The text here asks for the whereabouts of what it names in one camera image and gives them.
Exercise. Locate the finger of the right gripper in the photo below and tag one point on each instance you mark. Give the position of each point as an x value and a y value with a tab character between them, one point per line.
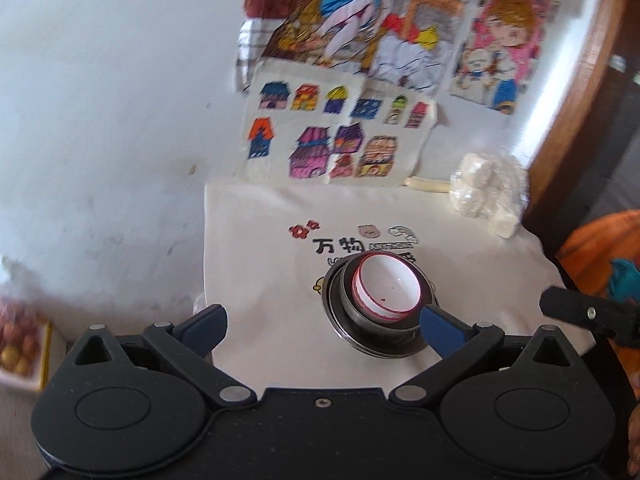
600	316

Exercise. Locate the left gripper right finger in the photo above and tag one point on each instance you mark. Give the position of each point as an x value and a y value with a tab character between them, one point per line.
461	349

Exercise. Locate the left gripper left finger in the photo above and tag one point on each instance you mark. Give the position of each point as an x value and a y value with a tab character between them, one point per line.
183	349

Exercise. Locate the large steel mixing bowl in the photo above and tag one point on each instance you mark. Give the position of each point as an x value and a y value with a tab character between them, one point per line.
372	325

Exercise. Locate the white bowl red rim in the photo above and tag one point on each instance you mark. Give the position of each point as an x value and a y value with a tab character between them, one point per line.
389	281

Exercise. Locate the top steel plate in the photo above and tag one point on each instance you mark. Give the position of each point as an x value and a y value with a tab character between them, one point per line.
350	324

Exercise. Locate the cream printed canvas mat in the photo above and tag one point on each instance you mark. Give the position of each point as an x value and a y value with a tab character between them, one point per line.
267	248

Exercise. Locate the plastic bag of buns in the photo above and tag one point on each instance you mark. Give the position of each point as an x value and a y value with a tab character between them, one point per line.
493	187

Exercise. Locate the bag of red fruit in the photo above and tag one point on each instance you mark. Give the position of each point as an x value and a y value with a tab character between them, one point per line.
25	336

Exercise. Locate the cream rolled stick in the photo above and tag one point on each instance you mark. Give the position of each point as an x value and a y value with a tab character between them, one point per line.
427	185

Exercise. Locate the coloured cartoon drawing right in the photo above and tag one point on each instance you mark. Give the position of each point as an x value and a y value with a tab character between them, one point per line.
499	56

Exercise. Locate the coloured drawing of figures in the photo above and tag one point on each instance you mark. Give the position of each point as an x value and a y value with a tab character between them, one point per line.
404	42

